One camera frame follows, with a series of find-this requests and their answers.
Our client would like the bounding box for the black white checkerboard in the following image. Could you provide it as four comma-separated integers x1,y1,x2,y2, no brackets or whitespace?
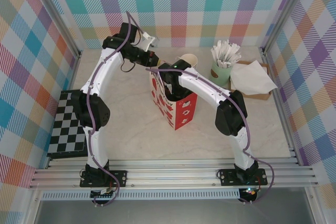
47,88,91,159

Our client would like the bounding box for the white red printed paper bag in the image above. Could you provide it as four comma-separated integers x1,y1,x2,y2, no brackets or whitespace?
149,61,198,131

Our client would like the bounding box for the right aluminium frame post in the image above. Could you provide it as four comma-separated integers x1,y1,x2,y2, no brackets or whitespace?
259,0,314,57

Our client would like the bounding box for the white wrapped stir stick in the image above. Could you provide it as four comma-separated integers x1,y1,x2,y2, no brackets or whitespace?
211,48,222,65
216,40,224,59
230,52,242,66
224,39,232,59
230,45,241,61

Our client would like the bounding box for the brown cardboard napkin tray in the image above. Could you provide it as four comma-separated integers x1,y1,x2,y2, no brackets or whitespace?
227,60,272,101

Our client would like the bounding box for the right circuit board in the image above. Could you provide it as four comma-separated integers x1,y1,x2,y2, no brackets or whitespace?
239,187,260,203

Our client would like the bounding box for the circuit board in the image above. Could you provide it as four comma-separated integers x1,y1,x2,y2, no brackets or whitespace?
90,187,118,200
239,187,260,203

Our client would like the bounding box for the white paper napkin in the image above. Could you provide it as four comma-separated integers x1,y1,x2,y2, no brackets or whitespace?
230,60,278,95

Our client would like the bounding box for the left circuit board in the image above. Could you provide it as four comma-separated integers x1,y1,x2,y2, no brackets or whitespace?
90,187,118,200

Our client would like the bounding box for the green holder cup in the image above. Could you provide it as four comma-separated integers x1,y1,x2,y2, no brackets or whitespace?
211,60,234,87

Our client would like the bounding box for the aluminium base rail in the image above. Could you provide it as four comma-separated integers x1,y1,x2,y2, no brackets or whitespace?
28,158,320,190

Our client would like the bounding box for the aluminium frame post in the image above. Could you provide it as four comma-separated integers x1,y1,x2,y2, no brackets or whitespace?
259,0,314,57
33,0,82,59

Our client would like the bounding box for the left aluminium frame post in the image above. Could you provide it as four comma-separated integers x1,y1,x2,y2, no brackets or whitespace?
33,0,82,59

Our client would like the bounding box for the white slotted cable duct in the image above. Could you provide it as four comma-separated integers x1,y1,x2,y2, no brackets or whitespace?
40,191,241,200

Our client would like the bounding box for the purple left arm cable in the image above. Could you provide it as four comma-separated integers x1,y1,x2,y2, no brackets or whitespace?
86,11,148,207

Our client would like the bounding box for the stack of paper cups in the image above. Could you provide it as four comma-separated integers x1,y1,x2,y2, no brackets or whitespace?
176,54,198,69

